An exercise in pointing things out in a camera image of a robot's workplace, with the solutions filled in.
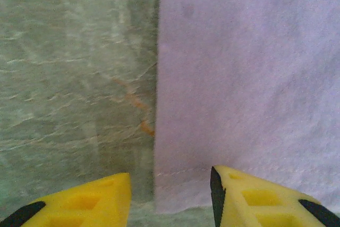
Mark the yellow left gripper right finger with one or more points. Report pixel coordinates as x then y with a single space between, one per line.
265 205

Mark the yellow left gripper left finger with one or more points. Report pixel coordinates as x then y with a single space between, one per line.
87 205

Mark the purple t-shirt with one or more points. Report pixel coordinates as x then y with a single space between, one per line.
239 78

